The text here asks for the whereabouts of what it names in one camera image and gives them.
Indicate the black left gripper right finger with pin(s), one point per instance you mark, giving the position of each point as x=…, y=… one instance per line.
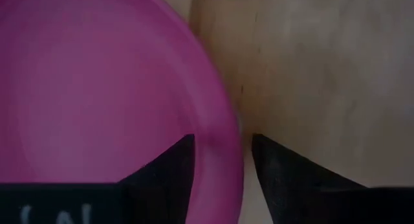
x=291, y=191

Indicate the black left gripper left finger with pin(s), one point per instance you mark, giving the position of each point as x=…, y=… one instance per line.
x=168, y=185

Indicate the magenta pink plate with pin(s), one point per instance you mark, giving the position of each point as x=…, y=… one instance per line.
x=97, y=88

